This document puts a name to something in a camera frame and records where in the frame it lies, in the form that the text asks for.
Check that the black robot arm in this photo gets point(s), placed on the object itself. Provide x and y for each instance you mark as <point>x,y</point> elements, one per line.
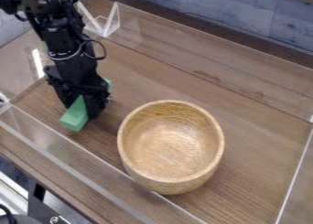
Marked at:
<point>57,22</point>

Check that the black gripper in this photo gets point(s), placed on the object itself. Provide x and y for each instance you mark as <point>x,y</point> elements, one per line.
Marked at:
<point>73,76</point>

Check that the clear acrylic corner bracket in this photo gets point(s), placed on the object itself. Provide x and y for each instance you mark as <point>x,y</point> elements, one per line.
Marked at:
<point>101,25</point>

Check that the round wooden bowl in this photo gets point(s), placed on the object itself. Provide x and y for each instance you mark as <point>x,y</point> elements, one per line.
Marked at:
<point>172,144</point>

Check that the black table frame leg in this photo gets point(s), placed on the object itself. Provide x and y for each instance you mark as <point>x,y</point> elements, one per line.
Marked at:
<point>39,210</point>

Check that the green rectangular stick block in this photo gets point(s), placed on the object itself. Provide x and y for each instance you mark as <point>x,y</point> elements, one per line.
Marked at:
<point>76,116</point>

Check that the clear acrylic enclosure walls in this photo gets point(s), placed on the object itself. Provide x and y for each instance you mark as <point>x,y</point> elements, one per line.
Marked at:
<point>259,95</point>

